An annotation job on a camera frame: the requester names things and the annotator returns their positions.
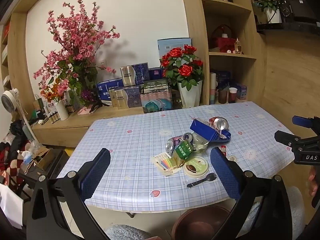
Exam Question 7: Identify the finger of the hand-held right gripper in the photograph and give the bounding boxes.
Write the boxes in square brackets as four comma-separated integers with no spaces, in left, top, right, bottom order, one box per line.
[274,130,303,148]
[292,115,320,133]

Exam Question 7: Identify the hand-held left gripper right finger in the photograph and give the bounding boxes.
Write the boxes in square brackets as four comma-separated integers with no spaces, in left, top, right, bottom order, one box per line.
[210,147,293,240]

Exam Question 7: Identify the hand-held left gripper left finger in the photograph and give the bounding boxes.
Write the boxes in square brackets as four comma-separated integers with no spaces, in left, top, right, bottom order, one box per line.
[26,148,111,240]

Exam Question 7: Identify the black plastic spork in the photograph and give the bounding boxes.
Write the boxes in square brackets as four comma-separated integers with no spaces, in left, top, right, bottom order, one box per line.
[187,173,217,189]

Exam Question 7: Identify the round paper bowl lid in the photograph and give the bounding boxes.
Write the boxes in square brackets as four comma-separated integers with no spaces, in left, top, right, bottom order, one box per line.
[183,156,209,176]

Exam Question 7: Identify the white green paper bowl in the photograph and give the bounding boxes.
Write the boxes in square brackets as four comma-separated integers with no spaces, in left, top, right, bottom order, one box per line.
[192,134,210,153]

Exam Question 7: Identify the blue carton box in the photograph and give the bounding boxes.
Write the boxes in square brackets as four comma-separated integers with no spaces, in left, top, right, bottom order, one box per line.
[190,118,232,143]

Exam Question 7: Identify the green snack packet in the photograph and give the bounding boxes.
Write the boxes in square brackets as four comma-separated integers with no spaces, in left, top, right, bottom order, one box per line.
[174,140,193,159]

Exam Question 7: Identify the crushed silver red can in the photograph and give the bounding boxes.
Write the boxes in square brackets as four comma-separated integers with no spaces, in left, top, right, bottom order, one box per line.
[209,117,229,132]

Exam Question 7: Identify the brown waste bin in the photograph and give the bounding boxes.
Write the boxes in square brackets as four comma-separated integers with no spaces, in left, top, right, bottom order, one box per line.
[172,205,238,240]

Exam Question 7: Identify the crushed pink blue can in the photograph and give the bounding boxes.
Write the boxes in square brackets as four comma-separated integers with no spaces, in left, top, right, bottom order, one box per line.
[166,132,194,153]

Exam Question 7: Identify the birthday candle packet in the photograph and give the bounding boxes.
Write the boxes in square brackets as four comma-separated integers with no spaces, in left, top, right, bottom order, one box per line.
[150,152,182,177]

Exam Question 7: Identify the person's right hand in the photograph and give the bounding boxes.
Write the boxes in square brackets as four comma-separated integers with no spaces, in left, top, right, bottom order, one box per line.
[308,166,320,207]

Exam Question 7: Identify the brown cardboard box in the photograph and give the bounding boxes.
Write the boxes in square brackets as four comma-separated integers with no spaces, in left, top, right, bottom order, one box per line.
[33,147,57,171]

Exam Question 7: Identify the grey fluffy stool cushion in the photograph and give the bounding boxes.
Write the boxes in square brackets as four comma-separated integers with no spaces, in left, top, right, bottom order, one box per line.
[250,186,306,240]
[104,224,152,240]

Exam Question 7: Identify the small light blue box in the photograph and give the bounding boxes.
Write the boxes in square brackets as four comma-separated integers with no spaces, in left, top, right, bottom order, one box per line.
[235,83,248,101]

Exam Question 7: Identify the small black tripod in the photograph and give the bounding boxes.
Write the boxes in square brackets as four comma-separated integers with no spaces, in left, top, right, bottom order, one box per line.
[89,97,111,113]

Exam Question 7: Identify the white dark red cup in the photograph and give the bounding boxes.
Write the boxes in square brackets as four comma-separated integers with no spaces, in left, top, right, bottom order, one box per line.
[228,87,238,104]

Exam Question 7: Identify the row of small bottles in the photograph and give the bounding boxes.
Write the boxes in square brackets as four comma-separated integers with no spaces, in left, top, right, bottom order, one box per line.
[44,112,61,125]

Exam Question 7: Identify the orange flowers in white vase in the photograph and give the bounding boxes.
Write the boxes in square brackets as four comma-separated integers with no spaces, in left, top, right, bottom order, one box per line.
[40,79,70,121]

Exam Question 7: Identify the brown tumbler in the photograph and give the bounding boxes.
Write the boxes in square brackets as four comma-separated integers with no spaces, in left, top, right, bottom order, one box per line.
[218,89,229,104]

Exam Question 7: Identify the purple flower bunch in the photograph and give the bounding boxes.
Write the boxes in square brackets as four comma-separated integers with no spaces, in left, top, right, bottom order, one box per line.
[80,88,97,106]

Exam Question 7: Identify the blue white carton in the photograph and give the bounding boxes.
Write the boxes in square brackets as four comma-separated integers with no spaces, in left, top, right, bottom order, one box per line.
[96,78,125,106]

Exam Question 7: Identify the red white checked bag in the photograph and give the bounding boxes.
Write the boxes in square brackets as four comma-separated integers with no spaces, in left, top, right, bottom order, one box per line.
[0,152,27,189]

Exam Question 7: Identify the stack of pastel cups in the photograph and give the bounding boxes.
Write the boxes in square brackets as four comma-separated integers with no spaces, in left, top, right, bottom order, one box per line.
[209,72,217,105]

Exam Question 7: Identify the tall dark blue box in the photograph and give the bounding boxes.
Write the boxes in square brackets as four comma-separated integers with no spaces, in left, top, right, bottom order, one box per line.
[216,69,232,91]

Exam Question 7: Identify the green white paper bag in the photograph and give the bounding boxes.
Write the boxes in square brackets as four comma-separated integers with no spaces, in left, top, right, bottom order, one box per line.
[33,93,47,116]

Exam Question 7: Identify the red roses in white vase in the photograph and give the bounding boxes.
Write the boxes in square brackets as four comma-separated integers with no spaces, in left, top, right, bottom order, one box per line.
[159,44,204,108]

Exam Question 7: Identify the white paper sheet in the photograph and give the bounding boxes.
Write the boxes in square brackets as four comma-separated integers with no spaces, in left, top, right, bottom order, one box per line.
[0,184,25,228]

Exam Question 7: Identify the black shelf board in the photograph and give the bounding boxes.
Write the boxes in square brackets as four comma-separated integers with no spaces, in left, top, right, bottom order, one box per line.
[256,21,320,35]

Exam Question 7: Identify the small gold bottle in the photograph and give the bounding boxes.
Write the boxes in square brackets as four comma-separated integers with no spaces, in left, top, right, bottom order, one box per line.
[233,38,243,54]

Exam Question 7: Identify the dark green box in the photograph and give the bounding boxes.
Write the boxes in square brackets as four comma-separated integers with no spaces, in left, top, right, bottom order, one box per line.
[142,78,170,95]

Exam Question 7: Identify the red gift basket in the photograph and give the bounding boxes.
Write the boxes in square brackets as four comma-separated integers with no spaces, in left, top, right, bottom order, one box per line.
[211,24,237,53]

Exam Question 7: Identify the white desk fan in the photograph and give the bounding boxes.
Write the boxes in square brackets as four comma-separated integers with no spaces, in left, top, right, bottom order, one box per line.
[1,88,21,113]

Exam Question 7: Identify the black box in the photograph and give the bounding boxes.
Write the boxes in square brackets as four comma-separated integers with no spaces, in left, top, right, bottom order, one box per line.
[278,0,320,24]

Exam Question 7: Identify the small dark blue box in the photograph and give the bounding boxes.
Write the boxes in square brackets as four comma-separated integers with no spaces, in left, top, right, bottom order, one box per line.
[149,67,163,81]

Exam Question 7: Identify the peach roses in white pot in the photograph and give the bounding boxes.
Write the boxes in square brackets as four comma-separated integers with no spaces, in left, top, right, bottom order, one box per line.
[253,0,283,24]

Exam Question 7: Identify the pink blossom arrangement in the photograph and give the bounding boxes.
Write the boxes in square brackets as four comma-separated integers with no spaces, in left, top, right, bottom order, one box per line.
[33,0,121,106]

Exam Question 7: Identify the wooden shelf unit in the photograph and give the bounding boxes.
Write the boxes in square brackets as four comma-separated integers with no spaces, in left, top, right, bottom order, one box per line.
[179,0,258,107]

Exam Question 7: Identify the light blue flat box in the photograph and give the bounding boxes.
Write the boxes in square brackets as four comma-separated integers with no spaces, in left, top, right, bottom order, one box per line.
[157,38,193,58]

